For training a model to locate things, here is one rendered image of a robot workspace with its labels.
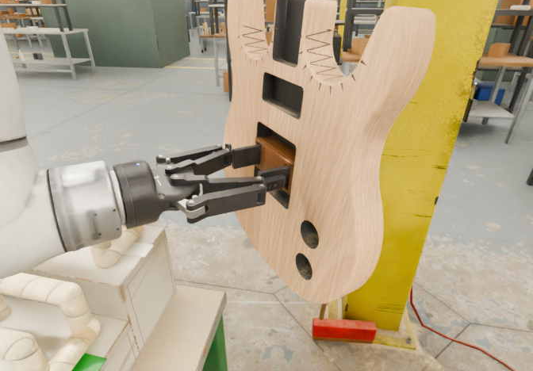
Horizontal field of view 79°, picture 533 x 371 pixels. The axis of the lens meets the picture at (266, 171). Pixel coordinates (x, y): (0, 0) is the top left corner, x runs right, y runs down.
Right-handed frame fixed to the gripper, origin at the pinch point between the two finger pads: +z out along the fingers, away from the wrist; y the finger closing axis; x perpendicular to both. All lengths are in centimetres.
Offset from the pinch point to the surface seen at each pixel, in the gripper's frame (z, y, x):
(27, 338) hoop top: -32.9, -0.8, -17.4
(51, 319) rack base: -32.5, -12.9, -28.4
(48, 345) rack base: -32.9, -7.8, -28.2
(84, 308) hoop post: -26.9, -5.7, -21.2
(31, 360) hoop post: -33.1, 0.5, -19.9
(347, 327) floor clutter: 69, -26, -113
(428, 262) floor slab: 153, -38, -121
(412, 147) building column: 79, -28, -23
